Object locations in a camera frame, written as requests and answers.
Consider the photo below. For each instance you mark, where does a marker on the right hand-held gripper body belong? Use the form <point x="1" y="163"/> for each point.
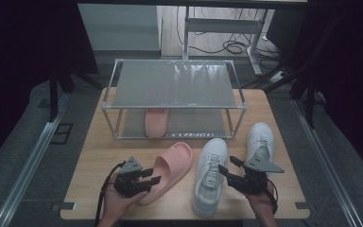
<point x="249" y="181"/>

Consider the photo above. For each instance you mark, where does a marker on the black metal stand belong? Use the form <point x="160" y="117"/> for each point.
<point x="54" y="94"/>
<point x="310" y="104"/>

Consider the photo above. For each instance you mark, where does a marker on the pink slipper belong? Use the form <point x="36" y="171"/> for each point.
<point x="176" y="160"/>
<point x="156" y="124"/>

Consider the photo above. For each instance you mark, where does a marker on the white power strip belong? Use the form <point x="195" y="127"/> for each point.
<point x="278" y="76"/>

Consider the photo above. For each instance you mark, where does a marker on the metal two-tier shoe rack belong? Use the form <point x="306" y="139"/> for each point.
<point x="173" y="83"/>

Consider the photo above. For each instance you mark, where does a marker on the dark computer case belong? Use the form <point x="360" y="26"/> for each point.
<point x="285" y="31"/>

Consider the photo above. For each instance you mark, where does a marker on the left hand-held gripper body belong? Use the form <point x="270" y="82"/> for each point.
<point x="130" y="184"/>

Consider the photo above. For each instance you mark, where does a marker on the aluminium floor rail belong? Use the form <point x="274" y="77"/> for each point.
<point x="28" y="167"/>
<point x="324" y="164"/>

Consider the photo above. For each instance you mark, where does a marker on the white metal desk frame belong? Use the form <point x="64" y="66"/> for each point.
<point x="223" y="26"/>

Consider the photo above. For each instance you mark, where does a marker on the dark curtain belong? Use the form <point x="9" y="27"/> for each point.
<point x="356" y="63"/>
<point x="19" y="47"/>

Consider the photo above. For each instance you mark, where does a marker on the white cabinet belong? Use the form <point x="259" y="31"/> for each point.
<point x="119" y="26"/>

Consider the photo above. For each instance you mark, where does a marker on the person's right hand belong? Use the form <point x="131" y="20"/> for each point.
<point x="261" y="203"/>

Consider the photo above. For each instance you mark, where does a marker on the white sneaker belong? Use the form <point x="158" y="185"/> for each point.
<point x="209" y="192"/>
<point x="260" y="135"/>

